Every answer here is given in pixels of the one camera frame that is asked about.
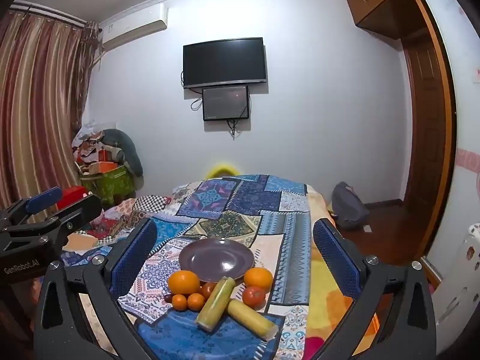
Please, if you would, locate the floral quilt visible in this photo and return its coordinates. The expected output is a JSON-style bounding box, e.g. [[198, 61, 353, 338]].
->
[[62, 194, 170, 268]]

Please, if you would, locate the grey pillow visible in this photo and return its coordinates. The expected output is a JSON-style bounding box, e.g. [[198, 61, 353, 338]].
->
[[101, 128, 145, 178]]

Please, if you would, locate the black wall television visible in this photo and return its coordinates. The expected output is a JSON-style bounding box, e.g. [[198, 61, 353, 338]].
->
[[182, 37, 268, 89]]

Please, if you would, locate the purple plate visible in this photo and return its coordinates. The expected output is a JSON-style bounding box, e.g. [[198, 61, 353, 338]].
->
[[178, 238, 255, 283]]

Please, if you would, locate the wooden door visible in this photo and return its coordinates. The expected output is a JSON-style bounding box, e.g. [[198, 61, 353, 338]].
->
[[401, 0, 458, 286]]

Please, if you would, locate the blue patchwork blanket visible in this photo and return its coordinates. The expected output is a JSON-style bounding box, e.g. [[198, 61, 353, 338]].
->
[[62, 174, 313, 360]]

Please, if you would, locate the small black monitor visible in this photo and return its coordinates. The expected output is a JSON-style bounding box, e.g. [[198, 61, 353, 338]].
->
[[202, 85, 251, 122]]

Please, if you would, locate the grey backpack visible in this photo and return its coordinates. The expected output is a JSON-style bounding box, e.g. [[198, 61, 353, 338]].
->
[[331, 182, 370, 231]]

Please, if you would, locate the red tomato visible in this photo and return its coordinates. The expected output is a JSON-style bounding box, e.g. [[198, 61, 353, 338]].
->
[[200, 281, 218, 301], [242, 286, 266, 308]]

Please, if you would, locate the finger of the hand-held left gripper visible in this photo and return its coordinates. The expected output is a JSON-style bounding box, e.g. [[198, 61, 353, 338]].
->
[[7, 194, 104, 241], [0, 186, 64, 229]]

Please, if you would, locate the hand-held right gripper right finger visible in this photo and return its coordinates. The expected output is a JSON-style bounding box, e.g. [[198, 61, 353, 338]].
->
[[313, 218, 438, 360]]

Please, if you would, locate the yellow round object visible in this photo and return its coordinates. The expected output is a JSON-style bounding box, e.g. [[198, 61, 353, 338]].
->
[[205, 162, 238, 179]]

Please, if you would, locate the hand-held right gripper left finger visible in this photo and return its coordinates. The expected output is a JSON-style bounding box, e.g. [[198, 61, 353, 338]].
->
[[34, 217, 158, 360]]

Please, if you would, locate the yellow orange fleece blanket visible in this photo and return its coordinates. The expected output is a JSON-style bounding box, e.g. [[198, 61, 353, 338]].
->
[[300, 184, 381, 360]]

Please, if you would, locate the striped brown curtain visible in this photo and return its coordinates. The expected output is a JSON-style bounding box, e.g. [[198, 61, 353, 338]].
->
[[0, 5, 100, 229]]

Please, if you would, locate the peeled sugarcane piece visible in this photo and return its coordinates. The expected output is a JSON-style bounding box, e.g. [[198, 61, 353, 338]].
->
[[227, 299, 277, 342], [195, 276, 236, 331]]

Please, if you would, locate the orange box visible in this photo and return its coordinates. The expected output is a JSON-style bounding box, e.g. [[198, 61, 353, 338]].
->
[[80, 161, 118, 175]]

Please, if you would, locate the green patterned box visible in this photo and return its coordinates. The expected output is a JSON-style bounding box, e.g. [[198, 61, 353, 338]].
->
[[80, 165, 136, 205]]

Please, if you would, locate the white air conditioner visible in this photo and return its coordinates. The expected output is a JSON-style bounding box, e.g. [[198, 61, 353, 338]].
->
[[98, 3, 168, 52]]

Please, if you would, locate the large orange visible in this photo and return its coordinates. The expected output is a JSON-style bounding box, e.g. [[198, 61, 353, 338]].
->
[[167, 270, 200, 295], [244, 267, 274, 292]]

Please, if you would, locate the red box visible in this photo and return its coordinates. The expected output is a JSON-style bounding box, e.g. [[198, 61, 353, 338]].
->
[[56, 187, 94, 211]]

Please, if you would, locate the wooden overhead cabinet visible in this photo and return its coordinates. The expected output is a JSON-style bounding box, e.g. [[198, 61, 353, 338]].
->
[[345, 0, 436, 40]]

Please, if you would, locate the white appliance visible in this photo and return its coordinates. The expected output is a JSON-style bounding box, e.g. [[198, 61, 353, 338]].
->
[[431, 223, 480, 341]]

